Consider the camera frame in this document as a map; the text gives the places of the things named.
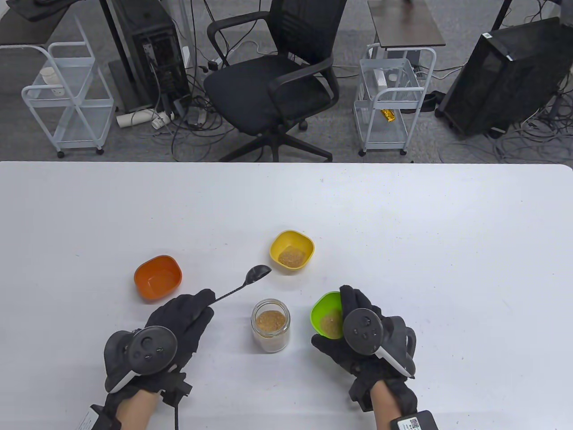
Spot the person's right hand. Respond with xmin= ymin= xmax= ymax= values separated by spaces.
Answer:
xmin=312 ymin=285 xmax=417 ymax=410

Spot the person's left hand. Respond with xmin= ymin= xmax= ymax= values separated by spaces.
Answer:
xmin=105 ymin=289 xmax=216 ymax=406

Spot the green plastic dish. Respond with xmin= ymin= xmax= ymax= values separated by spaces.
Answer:
xmin=310 ymin=291 xmax=345 ymax=340

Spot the orange plastic dish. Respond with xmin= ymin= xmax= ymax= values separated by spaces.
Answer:
xmin=134 ymin=255 xmax=183 ymax=304

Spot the black spoon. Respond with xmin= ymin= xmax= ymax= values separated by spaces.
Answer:
xmin=210 ymin=265 xmax=272 ymax=310

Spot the clear glass jar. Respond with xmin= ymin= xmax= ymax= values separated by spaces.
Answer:
xmin=251 ymin=299 xmax=291 ymax=353

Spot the yellow plastic dish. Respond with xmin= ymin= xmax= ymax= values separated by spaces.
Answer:
xmin=269 ymin=230 xmax=315 ymax=275

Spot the person's right forearm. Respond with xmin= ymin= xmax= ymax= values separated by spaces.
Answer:
xmin=369 ymin=381 xmax=421 ymax=430

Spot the grey motion controller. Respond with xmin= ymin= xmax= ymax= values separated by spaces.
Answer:
xmin=104 ymin=326 xmax=178 ymax=394
xmin=342 ymin=308 xmax=417 ymax=379

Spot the black wrist sensor box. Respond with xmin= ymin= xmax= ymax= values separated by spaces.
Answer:
xmin=389 ymin=411 xmax=439 ymax=430
xmin=81 ymin=405 xmax=121 ymax=430

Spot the white tube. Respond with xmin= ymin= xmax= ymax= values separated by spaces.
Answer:
xmin=116 ymin=110 xmax=175 ymax=129

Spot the black office chair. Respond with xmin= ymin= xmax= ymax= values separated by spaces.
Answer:
xmin=203 ymin=0 xmax=348 ymax=163

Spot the black computer tower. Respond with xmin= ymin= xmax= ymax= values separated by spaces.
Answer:
xmin=435 ymin=17 xmax=573 ymax=138
xmin=107 ymin=0 xmax=191 ymax=112

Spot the small brown table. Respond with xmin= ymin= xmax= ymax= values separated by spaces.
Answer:
xmin=368 ymin=0 xmax=446 ymax=49

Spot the grey desk leg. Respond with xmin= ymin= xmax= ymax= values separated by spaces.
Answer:
xmin=99 ymin=0 xmax=155 ymax=112

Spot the dark desk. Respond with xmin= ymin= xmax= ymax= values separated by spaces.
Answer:
xmin=0 ymin=0 xmax=106 ymax=47

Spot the black bag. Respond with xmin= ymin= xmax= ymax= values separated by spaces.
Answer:
xmin=9 ymin=0 xmax=90 ymax=21

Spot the white wire utility cart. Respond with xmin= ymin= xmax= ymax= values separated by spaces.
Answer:
xmin=21 ymin=18 xmax=115 ymax=159
xmin=353 ymin=43 xmax=437 ymax=157

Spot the tangle of black cables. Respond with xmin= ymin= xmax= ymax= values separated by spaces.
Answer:
xmin=152 ymin=63 xmax=242 ymax=162

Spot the tangle of grey cables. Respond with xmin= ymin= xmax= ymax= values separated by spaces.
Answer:
xmin=439 ymin=81 xmax=573 ymax=164

